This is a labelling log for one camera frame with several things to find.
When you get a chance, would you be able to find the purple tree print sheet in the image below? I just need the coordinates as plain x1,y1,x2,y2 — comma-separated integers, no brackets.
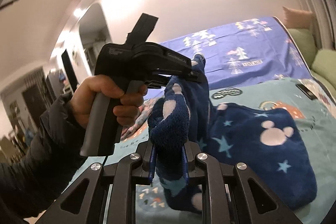
162,16,312,89

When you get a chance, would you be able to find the green pillow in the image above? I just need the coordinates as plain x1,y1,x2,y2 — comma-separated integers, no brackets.
288,28,317,68
311,49,336,82

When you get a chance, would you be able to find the green pillow far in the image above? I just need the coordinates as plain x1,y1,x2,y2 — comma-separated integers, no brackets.
288,28,317,68

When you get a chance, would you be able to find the navy fleece star pajama top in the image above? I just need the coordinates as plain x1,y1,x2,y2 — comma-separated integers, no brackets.
146,53,318,214

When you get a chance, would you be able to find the arched wall mirror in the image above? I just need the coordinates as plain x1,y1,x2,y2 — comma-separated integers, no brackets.
79,3,112,74

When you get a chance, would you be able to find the teal cartoon print quilt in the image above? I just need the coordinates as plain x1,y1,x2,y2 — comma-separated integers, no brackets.
63,77,336,224

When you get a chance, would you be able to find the person's left hand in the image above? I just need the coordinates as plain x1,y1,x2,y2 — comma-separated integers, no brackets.
70,75,147,128

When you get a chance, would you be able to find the dark jacket sleeve forearm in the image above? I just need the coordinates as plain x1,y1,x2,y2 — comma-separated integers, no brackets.
1,94,86,223

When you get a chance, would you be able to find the peach pillow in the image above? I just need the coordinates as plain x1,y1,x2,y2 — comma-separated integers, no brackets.
282,6,314,30

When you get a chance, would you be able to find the green pillow near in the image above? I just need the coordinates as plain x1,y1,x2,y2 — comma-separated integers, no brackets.
311,49,336,82

